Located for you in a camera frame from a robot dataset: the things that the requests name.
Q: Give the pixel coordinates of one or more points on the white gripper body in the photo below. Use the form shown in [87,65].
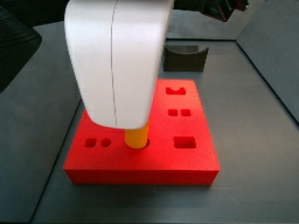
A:
[115,38]

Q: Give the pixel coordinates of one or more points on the yellow oval peg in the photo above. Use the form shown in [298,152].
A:
[137,137]

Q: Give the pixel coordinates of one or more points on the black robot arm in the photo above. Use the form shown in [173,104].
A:
[21,40]

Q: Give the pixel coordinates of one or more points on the red shape-sorting board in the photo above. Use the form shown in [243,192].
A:
[179,156]

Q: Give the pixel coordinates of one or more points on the black curved peg stand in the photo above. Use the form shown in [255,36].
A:
[185,58]

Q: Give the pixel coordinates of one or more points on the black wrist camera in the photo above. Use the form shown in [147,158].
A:
[218,9]

